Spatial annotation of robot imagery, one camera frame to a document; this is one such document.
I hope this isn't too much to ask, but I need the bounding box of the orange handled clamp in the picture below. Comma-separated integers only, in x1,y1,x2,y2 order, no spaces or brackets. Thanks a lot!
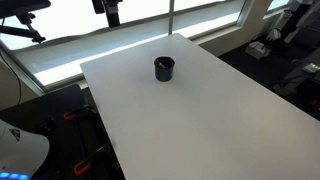
63,105,92,121
73,153,104,176

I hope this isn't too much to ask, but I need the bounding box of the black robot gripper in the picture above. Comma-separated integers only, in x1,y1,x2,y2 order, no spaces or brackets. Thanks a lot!
91,0,123,28

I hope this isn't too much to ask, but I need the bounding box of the black camera tripod arm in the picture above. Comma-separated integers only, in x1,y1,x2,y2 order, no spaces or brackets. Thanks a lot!
0,0,51,43

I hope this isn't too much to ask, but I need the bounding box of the white device on floor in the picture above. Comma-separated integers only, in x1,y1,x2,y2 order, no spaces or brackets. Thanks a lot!
245,41,270,59

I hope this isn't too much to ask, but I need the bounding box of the orange handled clamp far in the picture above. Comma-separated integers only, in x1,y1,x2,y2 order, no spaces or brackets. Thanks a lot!
63,105,92,121

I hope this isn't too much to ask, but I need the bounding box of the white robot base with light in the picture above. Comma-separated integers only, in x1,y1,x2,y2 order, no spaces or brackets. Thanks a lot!
0,120,50,180

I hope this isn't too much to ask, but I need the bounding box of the dark teal enamel mug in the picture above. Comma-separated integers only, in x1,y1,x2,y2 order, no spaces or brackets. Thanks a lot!
154,56,175,82

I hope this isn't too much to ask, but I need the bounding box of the orange handled clamp near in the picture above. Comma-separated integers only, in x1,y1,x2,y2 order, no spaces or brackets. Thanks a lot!
73,153,104,176

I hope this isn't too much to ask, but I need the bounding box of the orange capped whiteboard marker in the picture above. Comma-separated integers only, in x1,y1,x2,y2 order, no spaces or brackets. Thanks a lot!
157,61,166,69

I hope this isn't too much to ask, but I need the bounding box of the black perforated mounting board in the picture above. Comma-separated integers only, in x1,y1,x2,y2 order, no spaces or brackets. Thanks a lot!
0,85,125,180

